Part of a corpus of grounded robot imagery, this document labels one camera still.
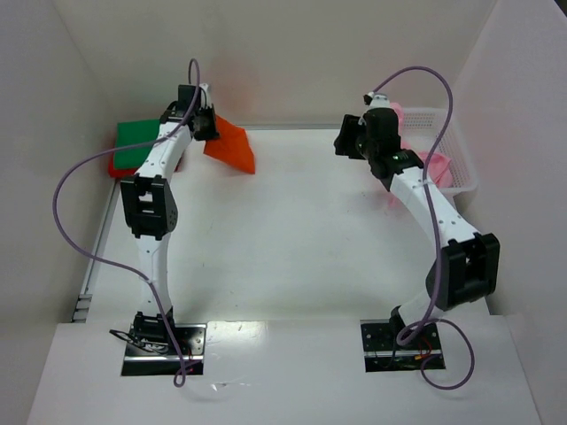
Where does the folded green t shirt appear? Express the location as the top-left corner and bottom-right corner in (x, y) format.
(113, 119), (159, 170)

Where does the folded red t shirt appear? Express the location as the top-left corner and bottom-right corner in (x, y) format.
(107, 150), (182, 179)

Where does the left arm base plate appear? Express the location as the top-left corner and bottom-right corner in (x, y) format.
(120, 324), (206, 377)

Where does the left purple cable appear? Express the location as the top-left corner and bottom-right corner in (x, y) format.
(51, 58), (203, 390)

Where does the white plastic basket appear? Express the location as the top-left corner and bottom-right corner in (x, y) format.
(394, 105), (478, 197)

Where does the orange t shirt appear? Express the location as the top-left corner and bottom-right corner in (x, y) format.
(203, 115), (256, 174)

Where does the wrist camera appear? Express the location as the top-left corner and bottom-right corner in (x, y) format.
(199, 83), (213, 108)
(363, 91), (392, 110)

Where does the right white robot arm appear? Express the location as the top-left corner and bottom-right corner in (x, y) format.
(334, 107), (501, 337)

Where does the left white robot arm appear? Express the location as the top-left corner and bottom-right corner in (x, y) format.
(120, 83), (219, 350)

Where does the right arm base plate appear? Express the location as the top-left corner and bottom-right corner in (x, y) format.
(360, 320), (446, 373)

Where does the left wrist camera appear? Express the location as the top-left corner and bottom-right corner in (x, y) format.
(199, 83), (213, 108)

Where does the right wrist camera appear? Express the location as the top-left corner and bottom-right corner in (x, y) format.
(363, 91), (392, 110)

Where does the pink t shirt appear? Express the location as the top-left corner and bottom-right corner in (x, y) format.
(388, 102), (454, 209)

